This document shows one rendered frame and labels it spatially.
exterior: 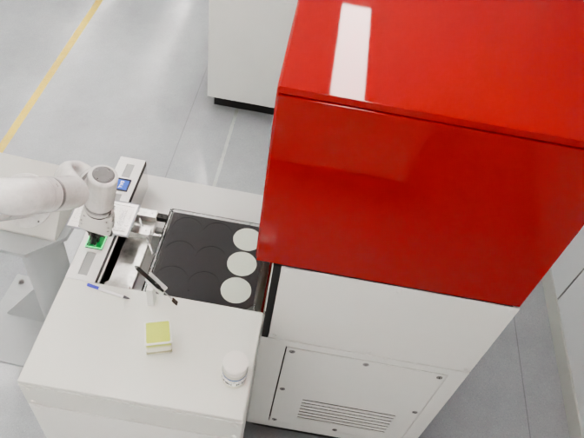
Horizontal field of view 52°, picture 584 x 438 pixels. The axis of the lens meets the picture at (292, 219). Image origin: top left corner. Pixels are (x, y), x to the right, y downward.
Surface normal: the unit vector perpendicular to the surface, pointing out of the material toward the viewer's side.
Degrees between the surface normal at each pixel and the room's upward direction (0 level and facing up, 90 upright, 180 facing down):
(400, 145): 90
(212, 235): 0
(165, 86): 0
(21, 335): 0
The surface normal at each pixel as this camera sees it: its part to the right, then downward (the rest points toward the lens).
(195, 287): 0.12, -0.64
